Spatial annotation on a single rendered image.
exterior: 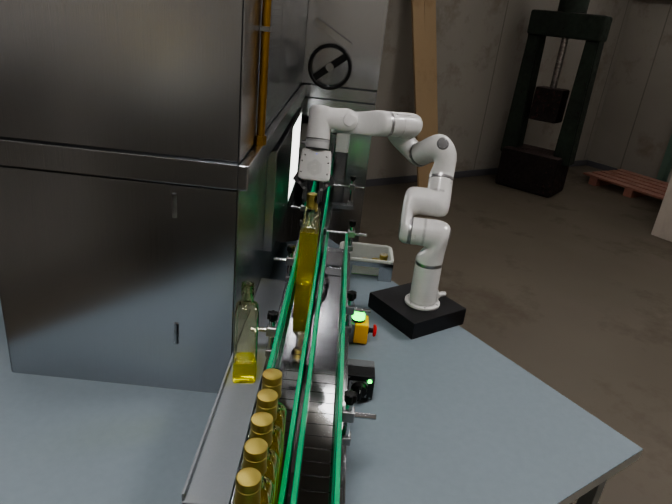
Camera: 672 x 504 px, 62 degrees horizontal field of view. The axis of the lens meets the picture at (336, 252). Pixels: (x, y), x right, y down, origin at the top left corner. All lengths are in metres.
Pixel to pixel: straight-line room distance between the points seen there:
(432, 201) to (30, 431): 1.33
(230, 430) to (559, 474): 0.81
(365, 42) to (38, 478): 2.24
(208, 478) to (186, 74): 0.83
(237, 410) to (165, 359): 0.32
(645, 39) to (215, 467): 8.45
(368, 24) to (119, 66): 1.72
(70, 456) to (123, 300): 0.38
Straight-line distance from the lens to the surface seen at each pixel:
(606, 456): 1.69
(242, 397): 1.37
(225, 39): 1.26
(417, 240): 1.88
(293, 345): 1.56
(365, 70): 2.86
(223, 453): 1.24
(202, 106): 1.29
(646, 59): 9.01
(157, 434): 1.49
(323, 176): 1.76
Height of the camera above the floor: 1.73
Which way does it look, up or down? 23 degrees down
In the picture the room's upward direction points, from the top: 6 degrees clockwise
